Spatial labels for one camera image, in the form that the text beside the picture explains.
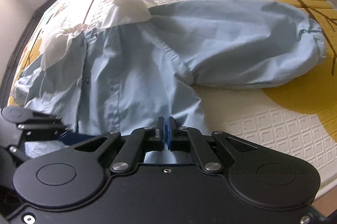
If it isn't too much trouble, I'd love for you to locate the light blue shirt white collar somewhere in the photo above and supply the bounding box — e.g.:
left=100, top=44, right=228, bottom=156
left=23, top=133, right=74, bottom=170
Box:
left=10, top=0, right=328, bottom=159

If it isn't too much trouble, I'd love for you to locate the colourful foam play mat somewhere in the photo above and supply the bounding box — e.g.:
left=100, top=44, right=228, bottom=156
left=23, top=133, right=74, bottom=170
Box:
left=9, top=0, right=336, bottom=194

